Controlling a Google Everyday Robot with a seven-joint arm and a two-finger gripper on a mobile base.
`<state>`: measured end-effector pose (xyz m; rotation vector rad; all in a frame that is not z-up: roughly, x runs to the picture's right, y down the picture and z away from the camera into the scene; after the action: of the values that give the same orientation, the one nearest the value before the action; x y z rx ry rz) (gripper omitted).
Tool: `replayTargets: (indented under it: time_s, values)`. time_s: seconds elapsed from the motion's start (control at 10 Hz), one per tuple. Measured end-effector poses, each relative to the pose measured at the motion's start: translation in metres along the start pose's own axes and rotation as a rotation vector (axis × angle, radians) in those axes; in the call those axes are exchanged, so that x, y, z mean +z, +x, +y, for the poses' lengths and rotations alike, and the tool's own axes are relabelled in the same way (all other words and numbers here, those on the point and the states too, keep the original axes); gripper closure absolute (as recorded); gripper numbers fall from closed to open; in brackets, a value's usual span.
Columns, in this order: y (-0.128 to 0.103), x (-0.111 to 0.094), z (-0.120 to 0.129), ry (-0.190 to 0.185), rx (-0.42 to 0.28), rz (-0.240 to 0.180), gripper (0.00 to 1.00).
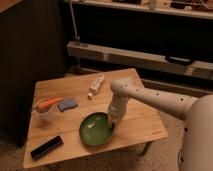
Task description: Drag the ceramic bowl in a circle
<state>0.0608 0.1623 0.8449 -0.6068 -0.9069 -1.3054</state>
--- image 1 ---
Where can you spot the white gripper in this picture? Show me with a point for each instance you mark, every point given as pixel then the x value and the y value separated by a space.
pixel 116 110

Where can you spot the green ceramic bowl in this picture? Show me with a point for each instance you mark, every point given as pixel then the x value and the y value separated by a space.
pixel 94 129

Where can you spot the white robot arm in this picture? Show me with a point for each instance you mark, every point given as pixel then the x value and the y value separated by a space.
pixel 197 148

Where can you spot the white tube with cap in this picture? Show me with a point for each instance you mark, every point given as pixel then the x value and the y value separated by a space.
pixel 96 85

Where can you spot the blue sponge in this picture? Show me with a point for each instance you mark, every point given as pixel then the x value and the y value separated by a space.
pixel 67 104

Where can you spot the wooden folding table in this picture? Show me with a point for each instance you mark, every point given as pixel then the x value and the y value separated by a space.
pixel 141 124

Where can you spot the long grey case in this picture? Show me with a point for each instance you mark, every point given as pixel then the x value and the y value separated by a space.
pixel 196 69

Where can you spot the black rectangular box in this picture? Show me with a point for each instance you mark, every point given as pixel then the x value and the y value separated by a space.
pixel 46 148

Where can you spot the orange carrot toy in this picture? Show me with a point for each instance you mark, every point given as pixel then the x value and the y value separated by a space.
pixel 46 104

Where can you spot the metal stand pole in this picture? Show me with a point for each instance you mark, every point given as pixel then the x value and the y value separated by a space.
pixel 76 35

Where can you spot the wooden shelf board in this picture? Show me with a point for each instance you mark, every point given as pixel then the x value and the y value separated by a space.
pixel 147 8

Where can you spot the black case handle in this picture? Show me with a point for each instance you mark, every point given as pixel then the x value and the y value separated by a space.
pixel 179 61

